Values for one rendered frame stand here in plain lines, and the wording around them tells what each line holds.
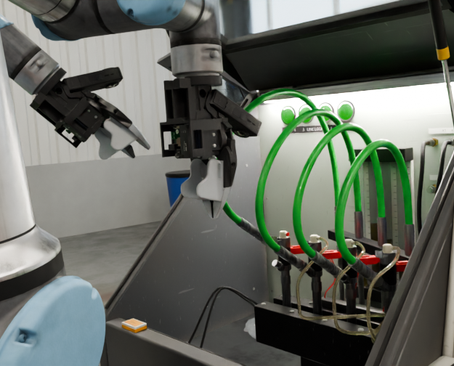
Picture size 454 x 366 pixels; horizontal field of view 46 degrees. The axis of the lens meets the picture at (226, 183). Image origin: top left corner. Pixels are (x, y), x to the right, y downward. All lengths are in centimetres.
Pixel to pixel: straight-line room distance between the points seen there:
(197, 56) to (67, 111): 32
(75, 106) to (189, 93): 29
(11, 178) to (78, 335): 13
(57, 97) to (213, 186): 36
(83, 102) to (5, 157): 61
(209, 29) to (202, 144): 16
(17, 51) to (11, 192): 62
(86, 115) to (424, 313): 65
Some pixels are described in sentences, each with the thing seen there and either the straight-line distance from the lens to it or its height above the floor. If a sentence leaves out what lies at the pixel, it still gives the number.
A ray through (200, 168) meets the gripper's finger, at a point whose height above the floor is 130.
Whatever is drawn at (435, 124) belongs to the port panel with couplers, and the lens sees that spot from 124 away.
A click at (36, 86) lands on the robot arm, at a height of 145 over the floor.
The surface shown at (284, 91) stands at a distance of 113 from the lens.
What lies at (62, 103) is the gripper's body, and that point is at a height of 142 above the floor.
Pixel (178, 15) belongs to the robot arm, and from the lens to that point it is 72.
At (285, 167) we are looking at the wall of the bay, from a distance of 148.
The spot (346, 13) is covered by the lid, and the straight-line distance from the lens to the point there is 119.
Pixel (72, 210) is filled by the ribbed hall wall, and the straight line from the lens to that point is 766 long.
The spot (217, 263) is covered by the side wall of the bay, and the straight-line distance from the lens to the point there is 144.
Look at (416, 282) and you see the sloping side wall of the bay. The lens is 89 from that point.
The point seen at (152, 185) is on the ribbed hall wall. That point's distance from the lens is 810.
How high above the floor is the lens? 136
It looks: 6 degrees down
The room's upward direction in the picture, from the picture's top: 4 degrees counter-clockwise
